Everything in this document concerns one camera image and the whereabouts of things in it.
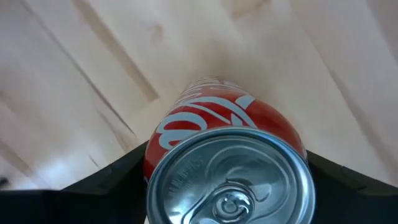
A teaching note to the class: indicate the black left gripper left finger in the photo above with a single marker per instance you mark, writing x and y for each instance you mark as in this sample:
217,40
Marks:
77,205

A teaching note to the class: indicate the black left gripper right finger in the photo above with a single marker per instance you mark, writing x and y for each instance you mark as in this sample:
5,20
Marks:
357,202

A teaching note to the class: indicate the red Coca-Cola can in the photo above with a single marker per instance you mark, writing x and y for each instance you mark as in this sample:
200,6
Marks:
230,174

